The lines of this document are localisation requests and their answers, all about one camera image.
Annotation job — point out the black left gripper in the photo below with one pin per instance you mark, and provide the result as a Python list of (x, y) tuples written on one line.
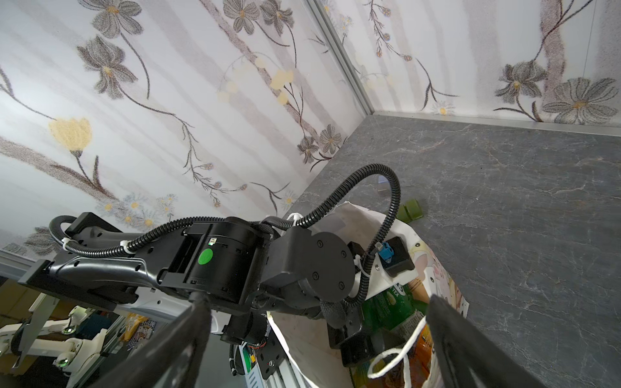
[(356, 341)]

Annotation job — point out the green snack packet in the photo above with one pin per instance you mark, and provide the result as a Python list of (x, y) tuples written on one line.
[(395, 310)]

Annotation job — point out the green toy block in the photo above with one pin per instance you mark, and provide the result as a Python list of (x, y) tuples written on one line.
[(410, 211)]

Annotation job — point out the orange snack packet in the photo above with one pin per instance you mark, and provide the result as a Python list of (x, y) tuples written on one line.
[(419, 358)]

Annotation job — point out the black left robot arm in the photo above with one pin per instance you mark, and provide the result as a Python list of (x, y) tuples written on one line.
[(243, 268)]

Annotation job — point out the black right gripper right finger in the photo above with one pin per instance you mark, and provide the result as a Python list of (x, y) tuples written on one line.
[(466, 357)]

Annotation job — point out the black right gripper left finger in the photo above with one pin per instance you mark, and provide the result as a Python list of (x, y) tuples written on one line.
[(175, 355)]

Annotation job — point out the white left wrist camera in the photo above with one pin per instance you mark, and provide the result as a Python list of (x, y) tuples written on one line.
[(394, 265)]

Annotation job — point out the white patterned paper bag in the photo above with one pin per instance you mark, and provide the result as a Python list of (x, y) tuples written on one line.
[(305, 341)]

